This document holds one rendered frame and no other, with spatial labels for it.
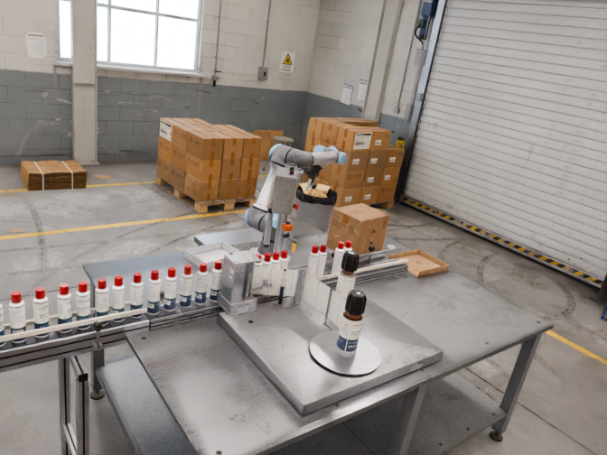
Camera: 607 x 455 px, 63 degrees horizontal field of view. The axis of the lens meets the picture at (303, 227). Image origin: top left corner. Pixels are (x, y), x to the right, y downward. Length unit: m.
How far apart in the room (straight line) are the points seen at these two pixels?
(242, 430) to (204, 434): 0.13
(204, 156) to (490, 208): 3.66
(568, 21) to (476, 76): 1.18
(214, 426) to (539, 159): 5.35
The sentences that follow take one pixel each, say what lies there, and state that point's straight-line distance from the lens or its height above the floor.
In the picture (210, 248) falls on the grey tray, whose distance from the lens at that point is 3.03.
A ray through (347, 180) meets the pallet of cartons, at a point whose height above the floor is 0.52.
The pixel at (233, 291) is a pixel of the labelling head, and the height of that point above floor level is 1.01.
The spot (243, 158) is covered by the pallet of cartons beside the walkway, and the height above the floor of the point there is 0.64.
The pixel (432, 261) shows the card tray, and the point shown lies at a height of 0.83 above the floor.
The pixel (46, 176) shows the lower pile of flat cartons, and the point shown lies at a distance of 6.50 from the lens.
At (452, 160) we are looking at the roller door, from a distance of 7.08.
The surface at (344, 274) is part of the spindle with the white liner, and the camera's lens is 2.42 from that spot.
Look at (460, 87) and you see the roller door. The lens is 7.06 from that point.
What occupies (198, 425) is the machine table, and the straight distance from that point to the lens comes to 1.85.
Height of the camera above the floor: 2.10
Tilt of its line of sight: 21 degrees down
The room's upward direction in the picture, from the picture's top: 9 degrees clockwise
